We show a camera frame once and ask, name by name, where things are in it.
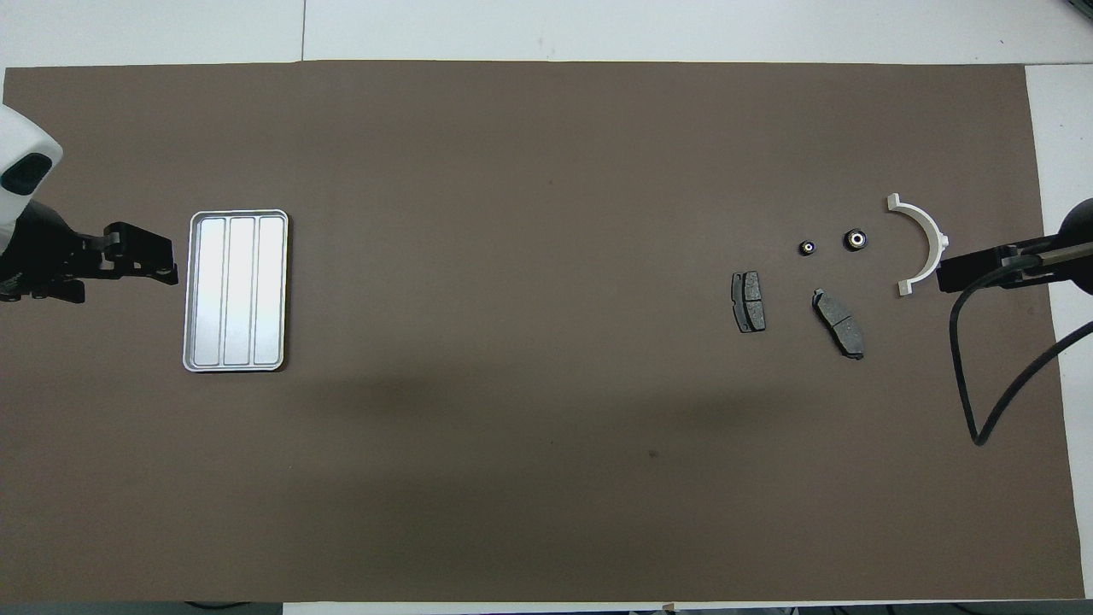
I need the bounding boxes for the long dark grey brake pad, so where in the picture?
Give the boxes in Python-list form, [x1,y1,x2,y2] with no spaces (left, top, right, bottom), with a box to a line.
[811,289,866,360]

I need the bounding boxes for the short dark grey brake pad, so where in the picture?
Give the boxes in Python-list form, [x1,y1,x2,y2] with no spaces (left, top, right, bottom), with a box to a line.
[730,271,767,334]

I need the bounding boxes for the silver metal tray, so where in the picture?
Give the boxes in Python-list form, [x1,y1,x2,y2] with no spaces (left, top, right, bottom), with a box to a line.
[182,209,289,373]

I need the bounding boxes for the white semicircular plastic bracket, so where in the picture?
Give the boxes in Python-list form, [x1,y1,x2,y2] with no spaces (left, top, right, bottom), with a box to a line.
[886,194,950,297]

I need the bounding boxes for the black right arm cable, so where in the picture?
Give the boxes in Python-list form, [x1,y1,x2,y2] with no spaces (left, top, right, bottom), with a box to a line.
[950,256,1093,447]

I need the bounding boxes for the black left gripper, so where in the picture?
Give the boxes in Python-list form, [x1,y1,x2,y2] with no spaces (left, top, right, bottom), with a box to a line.
[0,201,178,305]

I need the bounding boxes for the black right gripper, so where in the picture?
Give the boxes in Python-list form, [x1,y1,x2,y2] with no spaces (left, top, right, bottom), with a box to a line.
[938,198,1093,296]

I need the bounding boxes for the brown table mat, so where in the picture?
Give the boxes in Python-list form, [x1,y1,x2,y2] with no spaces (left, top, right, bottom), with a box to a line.
[0,60,1085,603]

